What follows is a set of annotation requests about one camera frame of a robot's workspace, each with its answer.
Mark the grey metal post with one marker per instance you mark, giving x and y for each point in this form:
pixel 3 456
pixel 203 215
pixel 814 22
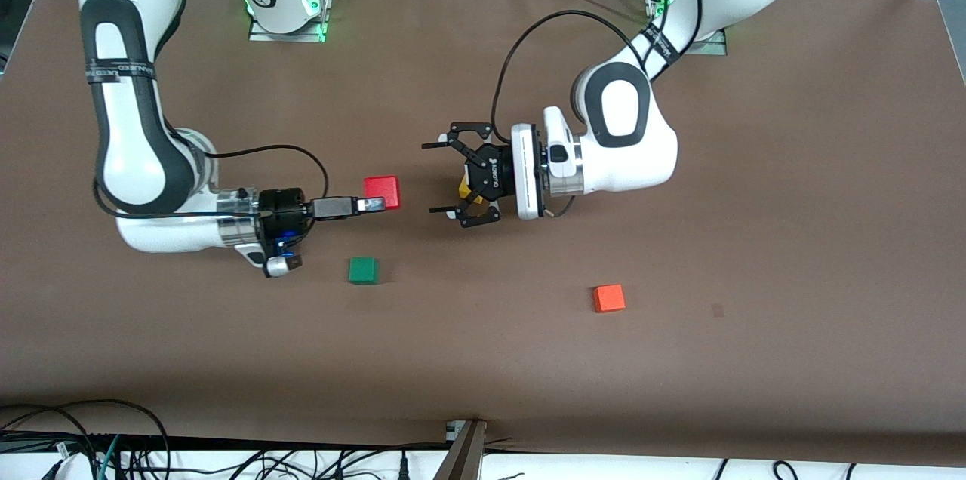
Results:
pixel 462 457

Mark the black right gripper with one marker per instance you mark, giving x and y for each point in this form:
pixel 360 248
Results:
pixel 283 213

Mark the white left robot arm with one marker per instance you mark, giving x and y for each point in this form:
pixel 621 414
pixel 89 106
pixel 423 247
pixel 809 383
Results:
pixel 626 155

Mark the brown tape patch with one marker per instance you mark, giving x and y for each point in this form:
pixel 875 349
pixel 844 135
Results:
pixel 718 310

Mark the yellow block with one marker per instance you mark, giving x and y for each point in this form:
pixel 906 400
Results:
pixel 463 186

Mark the red block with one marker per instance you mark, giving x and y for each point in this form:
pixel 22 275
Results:
pixel 381 187

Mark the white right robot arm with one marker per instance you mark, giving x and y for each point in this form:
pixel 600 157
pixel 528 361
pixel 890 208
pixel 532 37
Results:
pixel 128 163

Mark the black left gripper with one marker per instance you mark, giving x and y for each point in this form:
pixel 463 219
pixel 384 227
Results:
pixel 498 178

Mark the orange block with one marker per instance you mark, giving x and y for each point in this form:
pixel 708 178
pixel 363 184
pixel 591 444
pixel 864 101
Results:
pixel 609 299

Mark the blue block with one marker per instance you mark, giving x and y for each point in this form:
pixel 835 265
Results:
pixel 284 242

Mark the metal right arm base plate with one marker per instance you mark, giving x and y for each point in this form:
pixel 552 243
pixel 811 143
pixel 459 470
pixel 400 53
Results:
pixel 321 29

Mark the green block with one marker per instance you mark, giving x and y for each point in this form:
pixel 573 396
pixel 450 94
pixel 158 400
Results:
pixel 363 271

